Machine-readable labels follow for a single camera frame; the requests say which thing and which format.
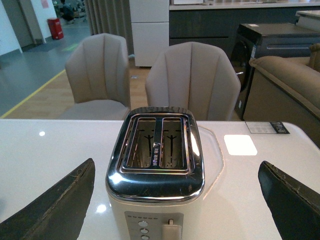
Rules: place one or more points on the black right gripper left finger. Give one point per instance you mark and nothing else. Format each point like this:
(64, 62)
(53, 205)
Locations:
(58, 213)

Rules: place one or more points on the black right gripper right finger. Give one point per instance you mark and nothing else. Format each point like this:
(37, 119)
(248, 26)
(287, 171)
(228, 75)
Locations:
(295, 208)

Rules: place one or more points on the black white table label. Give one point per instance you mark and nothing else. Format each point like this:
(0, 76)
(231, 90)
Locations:
(266, 127)

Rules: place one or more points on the white chrome two-slot toaster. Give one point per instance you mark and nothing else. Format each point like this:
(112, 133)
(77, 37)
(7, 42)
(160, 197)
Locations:
(156, 175)

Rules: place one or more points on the beige sofa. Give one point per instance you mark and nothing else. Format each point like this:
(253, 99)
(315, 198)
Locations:
(287, 89)

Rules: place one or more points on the beige chair left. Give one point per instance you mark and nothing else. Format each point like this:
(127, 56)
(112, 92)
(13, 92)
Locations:
(98, 73)

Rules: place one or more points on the beige chair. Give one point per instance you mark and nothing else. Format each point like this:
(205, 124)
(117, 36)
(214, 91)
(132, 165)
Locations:
(98, 73)
(194, 76)

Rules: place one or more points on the beige chair right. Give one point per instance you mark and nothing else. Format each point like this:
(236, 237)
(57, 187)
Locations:
(194, 76)

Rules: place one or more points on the black washing machine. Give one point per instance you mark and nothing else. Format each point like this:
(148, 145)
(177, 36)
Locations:
(266, 39)

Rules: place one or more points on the red bin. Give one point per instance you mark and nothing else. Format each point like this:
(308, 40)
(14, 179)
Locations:
(55, 28)

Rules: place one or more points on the dark kitchen counter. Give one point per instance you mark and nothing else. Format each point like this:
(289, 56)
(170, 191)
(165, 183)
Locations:
(215, 22)

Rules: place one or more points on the crouching person in background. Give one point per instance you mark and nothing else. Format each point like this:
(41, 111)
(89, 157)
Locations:
(68, 14)

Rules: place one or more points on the grey curtain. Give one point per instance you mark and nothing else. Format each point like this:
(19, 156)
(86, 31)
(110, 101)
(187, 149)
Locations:
(112, 17)

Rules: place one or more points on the white cabinet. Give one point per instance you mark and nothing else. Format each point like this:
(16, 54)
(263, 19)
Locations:
(150, 29)

